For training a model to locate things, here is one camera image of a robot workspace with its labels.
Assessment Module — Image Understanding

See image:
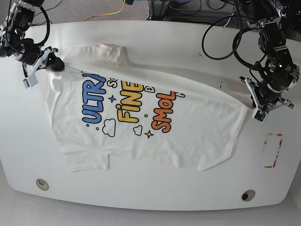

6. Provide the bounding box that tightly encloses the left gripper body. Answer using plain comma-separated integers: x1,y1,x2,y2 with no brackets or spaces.
239,76,294,113

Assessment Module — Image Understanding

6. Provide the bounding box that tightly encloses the red tape rectangle marking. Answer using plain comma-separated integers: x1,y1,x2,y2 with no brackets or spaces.
261,133,283,169

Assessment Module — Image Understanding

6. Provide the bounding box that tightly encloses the right table cable grommet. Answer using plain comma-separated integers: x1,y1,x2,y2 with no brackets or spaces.
241,189,256,202

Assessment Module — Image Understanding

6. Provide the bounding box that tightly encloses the table cable grommet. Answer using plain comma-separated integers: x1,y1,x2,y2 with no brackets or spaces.
241,189,256,202
36,178,49,191

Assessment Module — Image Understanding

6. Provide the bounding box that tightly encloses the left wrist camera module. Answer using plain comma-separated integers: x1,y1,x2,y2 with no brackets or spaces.
252,108,269,123

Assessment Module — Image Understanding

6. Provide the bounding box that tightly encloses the yellow cable on floor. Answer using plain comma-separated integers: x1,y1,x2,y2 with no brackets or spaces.
84,0,125,22

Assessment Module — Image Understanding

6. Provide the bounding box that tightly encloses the left table cable grommet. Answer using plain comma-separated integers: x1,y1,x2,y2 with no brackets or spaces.
36,178,49,191

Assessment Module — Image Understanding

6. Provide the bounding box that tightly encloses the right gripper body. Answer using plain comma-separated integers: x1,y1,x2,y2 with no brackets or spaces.
22,47,59,75

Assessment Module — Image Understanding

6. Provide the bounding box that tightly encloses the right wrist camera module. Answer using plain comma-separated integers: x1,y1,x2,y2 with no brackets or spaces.
23,74,38,89

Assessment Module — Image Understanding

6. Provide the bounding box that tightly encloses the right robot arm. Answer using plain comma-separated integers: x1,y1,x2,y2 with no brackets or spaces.
0,0,64,78

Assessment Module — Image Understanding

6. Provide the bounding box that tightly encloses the white printed t-shirt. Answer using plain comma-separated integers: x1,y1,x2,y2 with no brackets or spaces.
46,44,248,171

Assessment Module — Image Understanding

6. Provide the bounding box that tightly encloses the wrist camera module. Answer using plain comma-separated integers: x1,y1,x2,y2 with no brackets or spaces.
23,74,38,89
252,108,269,123

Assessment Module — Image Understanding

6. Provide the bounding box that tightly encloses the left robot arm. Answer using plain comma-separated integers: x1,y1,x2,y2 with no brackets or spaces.
220,0,300,115

